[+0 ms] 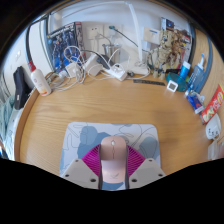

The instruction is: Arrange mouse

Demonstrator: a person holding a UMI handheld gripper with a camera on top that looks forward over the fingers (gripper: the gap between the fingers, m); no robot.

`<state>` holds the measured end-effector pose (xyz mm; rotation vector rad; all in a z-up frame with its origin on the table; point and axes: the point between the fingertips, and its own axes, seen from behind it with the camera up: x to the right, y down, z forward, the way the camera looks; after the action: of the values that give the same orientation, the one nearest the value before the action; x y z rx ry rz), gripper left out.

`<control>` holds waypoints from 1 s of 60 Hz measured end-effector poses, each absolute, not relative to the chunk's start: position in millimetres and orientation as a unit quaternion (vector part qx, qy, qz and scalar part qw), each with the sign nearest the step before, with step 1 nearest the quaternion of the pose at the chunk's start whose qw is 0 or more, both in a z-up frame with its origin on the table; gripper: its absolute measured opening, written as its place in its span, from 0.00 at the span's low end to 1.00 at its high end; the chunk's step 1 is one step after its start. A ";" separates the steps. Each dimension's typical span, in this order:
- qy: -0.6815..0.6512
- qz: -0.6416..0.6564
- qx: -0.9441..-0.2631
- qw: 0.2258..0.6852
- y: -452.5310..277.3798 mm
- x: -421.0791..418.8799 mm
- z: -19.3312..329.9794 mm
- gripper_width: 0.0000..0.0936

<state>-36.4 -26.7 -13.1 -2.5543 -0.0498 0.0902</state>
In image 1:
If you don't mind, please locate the red chips can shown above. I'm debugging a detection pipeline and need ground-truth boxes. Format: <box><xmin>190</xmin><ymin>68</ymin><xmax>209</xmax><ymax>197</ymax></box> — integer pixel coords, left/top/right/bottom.
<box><xmin>199</xmin><ymin>83</ymin><xmax>224</xmax><ymax>125</ymax></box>

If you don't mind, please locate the blue white snack packet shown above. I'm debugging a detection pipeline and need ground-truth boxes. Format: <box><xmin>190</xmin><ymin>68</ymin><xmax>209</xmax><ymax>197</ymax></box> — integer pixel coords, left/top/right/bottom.
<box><xmin>185</xmin><ymin>91</ymin><xmax>205</xmax><ymax>115</ymax></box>

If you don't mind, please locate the white blue-cloud mouse pad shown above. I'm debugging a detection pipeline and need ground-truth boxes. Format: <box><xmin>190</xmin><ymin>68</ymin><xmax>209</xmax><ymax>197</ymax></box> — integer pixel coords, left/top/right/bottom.
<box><xmin>59</xmin><ymin>121</ymin><xmax>162</xmax><ymax>192</ymax></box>

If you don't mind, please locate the small white digital clock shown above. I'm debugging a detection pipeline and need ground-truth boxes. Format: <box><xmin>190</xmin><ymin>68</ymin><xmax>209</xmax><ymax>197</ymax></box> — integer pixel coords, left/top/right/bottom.
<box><xmin>166</xmin><ymin>79</ymin><xmax>179</xmax><ymax>93</ymax></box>

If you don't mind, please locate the blue model kit box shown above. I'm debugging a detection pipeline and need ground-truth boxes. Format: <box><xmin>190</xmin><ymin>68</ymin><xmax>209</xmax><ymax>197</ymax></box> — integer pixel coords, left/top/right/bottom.
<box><xmin>46</xmin><ymin>21</ymin><xmax>84</xmax><ymax>73</ymax></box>

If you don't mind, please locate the white mug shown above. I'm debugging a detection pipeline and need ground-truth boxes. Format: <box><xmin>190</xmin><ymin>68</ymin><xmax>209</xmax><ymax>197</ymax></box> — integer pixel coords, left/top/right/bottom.
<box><xmin>204</xmin><ymin>113</ymin><xmax>222</xmax><ymax>140</ymax></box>

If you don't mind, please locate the blue bottle white cap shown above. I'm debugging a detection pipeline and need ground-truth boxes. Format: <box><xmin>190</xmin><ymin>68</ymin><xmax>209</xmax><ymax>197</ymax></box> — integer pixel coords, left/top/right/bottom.
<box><xmin>179</xmin><ymin>60</ymin><xmax>192</xmax><ymax>80</ymax></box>

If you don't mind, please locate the small white charger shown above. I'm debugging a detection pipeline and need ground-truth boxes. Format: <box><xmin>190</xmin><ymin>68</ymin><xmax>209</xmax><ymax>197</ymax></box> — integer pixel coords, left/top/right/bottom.
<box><xmin>64</xmin><ymin>62</ymin><xmax>82</xmax><ymax>79</ymax></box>

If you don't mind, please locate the light wooden wardrobe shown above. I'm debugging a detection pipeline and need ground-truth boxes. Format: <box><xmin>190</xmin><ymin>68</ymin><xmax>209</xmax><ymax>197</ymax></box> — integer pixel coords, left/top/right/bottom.
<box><xmin>191</xmin><ymin>28</ymin><xmax>224</xmax><ymax>141</ymax></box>

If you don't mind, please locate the white power strip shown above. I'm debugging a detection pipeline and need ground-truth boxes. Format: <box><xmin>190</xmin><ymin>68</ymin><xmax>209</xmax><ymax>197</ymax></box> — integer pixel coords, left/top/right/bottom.
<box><xmin>107</xmin><ymin>63</ymin><xmax>129</xmax><ymax>82</ymax></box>

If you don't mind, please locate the clear glass jar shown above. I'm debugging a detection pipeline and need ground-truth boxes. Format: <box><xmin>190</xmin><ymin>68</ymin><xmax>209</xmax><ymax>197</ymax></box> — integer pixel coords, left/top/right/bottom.
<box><xmin>101</xmin><ymin>43</ymin><xmax>121</xmax><ymax>65</ymax></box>

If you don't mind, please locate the teal blanket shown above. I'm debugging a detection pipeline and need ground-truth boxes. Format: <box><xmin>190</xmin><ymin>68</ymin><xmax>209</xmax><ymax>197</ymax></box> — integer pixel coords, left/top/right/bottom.
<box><xmin>0</xmin><ymin>95</ymin><xmax>16</xmax><ymax>141</ymax></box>

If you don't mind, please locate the brown tree-creature figure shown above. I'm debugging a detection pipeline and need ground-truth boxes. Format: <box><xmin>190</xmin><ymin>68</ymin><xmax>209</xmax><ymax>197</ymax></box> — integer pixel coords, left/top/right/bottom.
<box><xmin>148</xmin><ymin>30</ymin><xmax>183</xmax><ymax>80</ymax></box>

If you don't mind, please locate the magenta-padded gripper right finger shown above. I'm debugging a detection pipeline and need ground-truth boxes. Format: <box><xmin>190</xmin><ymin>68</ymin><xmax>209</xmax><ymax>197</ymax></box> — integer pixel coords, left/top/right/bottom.
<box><xmin>125</xmin><ymin>145</ymin><xmax>167</xmax><ymax>190</ymax></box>

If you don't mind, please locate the white tangled cable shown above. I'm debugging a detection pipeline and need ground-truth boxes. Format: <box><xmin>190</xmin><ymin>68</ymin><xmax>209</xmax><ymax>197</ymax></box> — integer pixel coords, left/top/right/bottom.
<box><xmin>49</xmin><ymin>45</ymin><xmax>141</xmax><ymax>93</ymax></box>

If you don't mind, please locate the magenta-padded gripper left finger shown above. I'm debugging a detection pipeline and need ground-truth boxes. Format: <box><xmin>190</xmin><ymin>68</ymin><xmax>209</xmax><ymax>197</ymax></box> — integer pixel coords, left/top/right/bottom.
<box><xmin>60</xmin><ymin>143</ymin><xmax>102</xmax><ymax>190</ymax></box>

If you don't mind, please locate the colourful poster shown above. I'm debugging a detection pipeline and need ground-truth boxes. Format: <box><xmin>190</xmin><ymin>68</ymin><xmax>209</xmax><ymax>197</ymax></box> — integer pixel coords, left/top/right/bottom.
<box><xmin>160</xmin><ymin>17</ymin><xmax>194</xmax><ymax>68</ymax></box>

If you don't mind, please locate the white blue-labelled box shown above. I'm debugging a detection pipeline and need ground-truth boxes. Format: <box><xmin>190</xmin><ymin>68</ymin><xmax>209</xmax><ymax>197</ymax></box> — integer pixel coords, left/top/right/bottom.
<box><xmin>143</xmin><ymin>26</ymin><xmax>161</xmax><ymax>44</ymax></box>

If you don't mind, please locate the clear plastic lidded container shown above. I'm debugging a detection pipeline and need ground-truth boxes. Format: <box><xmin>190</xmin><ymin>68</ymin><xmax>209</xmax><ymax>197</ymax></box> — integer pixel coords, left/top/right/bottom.
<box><xmin>207</xmin><ymin>138</ymin><xmax>224</xmax><ymax>161</ymax></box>

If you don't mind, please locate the plaid bedding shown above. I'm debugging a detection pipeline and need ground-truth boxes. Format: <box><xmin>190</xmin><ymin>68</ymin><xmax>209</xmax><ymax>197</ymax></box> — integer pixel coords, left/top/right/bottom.
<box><xmin>4</xmin><ymin>106</ymin><xmax>24</xmax><ymax>161</ymax></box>

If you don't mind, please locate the white wall socket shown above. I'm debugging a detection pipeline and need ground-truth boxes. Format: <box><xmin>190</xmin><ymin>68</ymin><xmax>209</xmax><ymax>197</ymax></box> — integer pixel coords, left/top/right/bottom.
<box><xmin>103</xmin><ymin>23</ymin><xmax>123</xmax><ymax>38</ymax></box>
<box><xmin>86</xmin><ymin>25</ymin><xmax>101</xmax><ymax>41</ymax></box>

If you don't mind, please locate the large white charger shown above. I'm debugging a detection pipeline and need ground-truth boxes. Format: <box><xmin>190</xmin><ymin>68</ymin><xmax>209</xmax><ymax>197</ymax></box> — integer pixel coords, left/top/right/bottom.
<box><xmin>83</xmin><ymin>54</ymin><xmax>103</xmax><ymax>77</ymax></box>

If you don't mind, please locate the black ruler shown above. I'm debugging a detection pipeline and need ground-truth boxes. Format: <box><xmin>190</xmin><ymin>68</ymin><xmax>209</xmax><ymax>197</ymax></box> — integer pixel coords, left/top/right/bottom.
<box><xmin>132</xmin><ymin>78</ymin><xmax>166</xmax><ymax>87</ymax></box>

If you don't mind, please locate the white desk lamp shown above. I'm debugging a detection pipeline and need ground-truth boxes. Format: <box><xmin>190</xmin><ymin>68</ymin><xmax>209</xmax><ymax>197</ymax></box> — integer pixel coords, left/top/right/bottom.
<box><xmin>61</xmin><ymin>0</ymin><xmax>152</xmax><ymax>76</ymax></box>

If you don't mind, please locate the white bottle red cap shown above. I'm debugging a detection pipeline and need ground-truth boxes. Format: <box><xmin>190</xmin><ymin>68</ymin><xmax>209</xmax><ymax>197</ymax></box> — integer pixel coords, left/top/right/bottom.
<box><xmin>27</xmin><ymin>60</ymin><xmax>53</xmax><ymax>98</ymax></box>

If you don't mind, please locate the pink computer mouse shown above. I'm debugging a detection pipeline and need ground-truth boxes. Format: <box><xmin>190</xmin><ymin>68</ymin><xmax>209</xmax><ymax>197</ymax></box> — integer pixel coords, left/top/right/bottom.
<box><xmin>99</xmin><ymin>135</ymin><xmax>129</xmax><ymax>184</ymax></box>

